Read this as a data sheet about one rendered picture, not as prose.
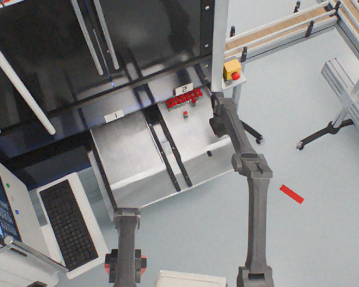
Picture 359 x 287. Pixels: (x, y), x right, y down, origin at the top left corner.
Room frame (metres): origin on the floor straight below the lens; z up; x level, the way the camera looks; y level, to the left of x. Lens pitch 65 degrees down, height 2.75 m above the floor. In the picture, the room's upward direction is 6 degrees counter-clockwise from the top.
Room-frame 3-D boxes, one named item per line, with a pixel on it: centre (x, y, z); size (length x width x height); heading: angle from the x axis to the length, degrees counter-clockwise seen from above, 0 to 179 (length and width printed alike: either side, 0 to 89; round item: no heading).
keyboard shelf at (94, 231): (0.53, 0.55, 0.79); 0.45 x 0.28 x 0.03; 20
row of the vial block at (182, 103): (1.04, -0.05, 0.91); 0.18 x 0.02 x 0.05; 107
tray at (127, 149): (0.86, 0.25, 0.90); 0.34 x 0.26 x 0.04; 17
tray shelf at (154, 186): (0.84, 0.06, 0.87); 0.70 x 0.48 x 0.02; 107
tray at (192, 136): (0.96, -0.08, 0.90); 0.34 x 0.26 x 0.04; 17
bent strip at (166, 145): (0.76, 0.04, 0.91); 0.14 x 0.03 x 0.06; 16
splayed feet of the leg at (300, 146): (1.18, -1.01, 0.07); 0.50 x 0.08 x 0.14; 107
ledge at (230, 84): (1.19, -0.29, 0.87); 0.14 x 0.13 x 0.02; 17
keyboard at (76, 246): (0.54, 0.53, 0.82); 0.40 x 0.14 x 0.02; 20
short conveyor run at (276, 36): (1.37, -0.52, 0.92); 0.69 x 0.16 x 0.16; 107
